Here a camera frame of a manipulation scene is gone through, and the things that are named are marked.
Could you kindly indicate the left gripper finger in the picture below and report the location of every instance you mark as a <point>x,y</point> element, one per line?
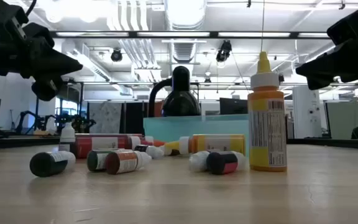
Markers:
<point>62,63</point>
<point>47,88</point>

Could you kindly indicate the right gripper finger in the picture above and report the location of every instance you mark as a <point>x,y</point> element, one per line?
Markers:
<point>314,84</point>
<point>340,65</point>

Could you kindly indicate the small dark food coloring bottle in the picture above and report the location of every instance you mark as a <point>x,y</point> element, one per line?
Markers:
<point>67,133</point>

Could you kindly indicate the large yellow food coloring bottle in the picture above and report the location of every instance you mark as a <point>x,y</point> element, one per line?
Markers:
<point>216,143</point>
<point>267,124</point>

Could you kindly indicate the small dark green coloring bottle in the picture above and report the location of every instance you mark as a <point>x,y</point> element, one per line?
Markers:
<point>47,165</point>

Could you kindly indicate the small green food coloring bottle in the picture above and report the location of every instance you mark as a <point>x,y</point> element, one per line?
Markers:
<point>93,160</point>

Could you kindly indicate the small orange food coloring bottle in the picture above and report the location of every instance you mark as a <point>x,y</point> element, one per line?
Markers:
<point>126,161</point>

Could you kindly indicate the small red food coloring bottle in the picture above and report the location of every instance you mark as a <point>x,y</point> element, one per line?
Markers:
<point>222,163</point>

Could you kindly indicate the white pillar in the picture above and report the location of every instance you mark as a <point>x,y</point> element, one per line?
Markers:
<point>306,112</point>

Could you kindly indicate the black background rack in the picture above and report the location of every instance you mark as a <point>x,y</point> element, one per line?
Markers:
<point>81,96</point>

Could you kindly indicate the black background robot arms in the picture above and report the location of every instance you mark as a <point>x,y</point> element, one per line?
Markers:
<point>26,119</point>

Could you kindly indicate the grey green partition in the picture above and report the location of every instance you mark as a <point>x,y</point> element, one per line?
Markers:
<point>340,121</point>

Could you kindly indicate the black ceiling spotlight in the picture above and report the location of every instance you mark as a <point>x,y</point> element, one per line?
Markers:
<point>224,51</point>
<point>116,56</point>

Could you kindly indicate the grey patterned panel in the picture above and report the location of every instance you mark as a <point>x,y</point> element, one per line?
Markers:
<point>104,116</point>

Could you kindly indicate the dark desk monitor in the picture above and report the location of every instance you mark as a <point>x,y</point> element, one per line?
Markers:
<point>233,106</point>

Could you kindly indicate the black gooseneck desk lamp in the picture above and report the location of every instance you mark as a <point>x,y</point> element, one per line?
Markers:
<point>180,105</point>

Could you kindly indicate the green translucent plastic bin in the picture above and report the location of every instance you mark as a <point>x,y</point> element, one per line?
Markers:
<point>172,129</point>

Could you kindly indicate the black metal table frame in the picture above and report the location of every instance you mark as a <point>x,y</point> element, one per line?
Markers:
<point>17,142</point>

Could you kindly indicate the black overhead rail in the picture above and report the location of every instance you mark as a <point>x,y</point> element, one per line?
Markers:
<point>213,34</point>

